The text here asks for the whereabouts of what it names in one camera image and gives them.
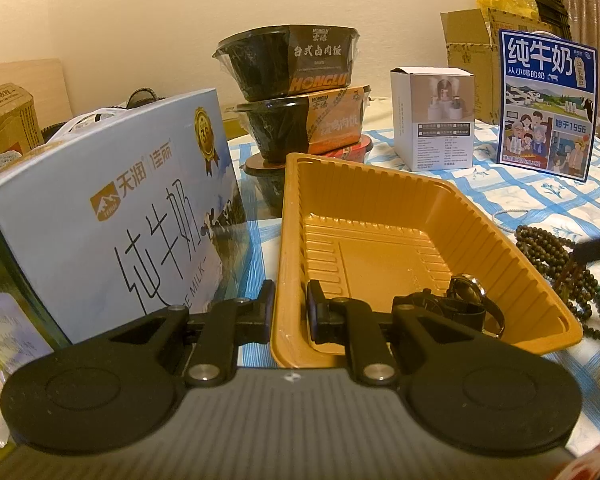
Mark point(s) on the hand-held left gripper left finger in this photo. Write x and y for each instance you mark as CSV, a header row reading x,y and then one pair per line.
x,y
267,310

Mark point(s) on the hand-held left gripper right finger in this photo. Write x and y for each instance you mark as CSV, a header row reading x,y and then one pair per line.
x,y
315,310

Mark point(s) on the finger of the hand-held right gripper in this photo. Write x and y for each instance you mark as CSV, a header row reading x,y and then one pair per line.
x,y
597,250

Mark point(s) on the orange plastic tray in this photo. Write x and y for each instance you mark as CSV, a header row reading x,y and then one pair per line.
x,y
380,240

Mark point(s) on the black round-face wristwatch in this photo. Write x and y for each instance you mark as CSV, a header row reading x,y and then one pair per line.
x,y
467,285

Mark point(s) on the red instant rice bowl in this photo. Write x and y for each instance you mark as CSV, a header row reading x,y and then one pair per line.
x,y
267,180

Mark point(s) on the blue milk carton box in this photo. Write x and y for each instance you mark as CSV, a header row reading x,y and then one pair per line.
x,y
547,105

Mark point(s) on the orange label instant rice bowl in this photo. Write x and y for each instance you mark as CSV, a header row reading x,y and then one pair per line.
x,y
290,125

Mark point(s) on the white milk carton box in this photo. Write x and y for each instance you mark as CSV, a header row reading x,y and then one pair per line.
x,y
105,210

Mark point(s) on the small white product box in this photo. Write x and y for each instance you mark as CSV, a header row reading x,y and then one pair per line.
x,y
430,120

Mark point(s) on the red and white cloth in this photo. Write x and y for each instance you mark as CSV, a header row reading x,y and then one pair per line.
x,y
595,465

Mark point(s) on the open brown cardboard box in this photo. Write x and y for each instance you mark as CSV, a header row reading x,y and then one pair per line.
x,y
470,60

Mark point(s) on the beige curtain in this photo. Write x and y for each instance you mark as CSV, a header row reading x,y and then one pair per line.
x,y
595,20

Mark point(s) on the printed brown cardboard box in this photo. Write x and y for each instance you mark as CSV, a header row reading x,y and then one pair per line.
x,y
535,25

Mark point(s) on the black instant rice bowl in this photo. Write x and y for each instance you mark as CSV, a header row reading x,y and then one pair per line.
x,y
280,60

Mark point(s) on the yellow plastic bag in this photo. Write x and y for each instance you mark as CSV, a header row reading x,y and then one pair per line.
x,y
505,0

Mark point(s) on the grey sponge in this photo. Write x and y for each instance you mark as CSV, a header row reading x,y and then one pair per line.
x,y
0,162

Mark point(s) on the light wooden board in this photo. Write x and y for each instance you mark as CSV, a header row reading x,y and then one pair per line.
x,y
50,85

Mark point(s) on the small brown cardboard box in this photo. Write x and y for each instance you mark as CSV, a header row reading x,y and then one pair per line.
x,y
5,120

